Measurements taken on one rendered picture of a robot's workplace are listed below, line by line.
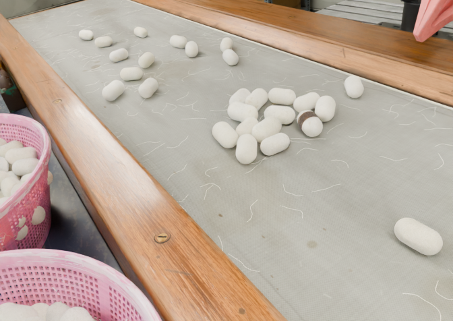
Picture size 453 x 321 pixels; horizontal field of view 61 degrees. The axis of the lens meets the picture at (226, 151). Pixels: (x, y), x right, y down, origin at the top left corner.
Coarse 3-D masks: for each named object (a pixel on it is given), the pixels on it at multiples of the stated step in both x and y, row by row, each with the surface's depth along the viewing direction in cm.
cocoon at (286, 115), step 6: (270, 108) 42; (276, 108) 41; (282, 108) 41; (288, 108) 41; (264, 114) 42; (270, 114) 41; (276, 114) 41; (282, 114) 41; (288, 114) 41; (294, 114) 41; (282, 120) 41; (288, 120) 41
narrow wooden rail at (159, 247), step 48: (0, 48) 73; (48, 96) 50; (96, 144) 39; (96, 192) 32; (144, 192) 31; (144, 240) 27; (192, 240) 26; (144, 288) 24; (192, 288) 23; (240, 288) 23
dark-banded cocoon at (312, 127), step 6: (300, 114) 40; (306, 120) 39; (312, 120) 38; (318, 120) 38; (306, 126) 38; (312, 126) 38; (318, 126) 38; (306, 132) 39; (312, 132) 38; (318, 132) 38
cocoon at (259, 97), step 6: (258, 90) 45; (264, 90) 45; (252, 96) 44; (258, 96) 44; (264, 96) 45; (246, 102) 44; (252, 102) 44; (258, 102) 44; (264, 102) 45; (258, 108) 44
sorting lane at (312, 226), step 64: (128, 0) 104; (64, 64) 68; (128, 64) 64; (192, 64) 60; (256, 64) 57; (320, 64) 53; (128, 128) 46; (192, 128) 44; (384, 128) 39; (448, 128) 38; (192, 192) 35; (256, 192) 33; (320, 192) 32; (384, 192) 31; (448, 192) 31; (256, 256) 28; (320, 256) 27; (384, 256) 26; (448, 256) 26; (320, 320) 23; (384, 320) 23; (448, 320) 22
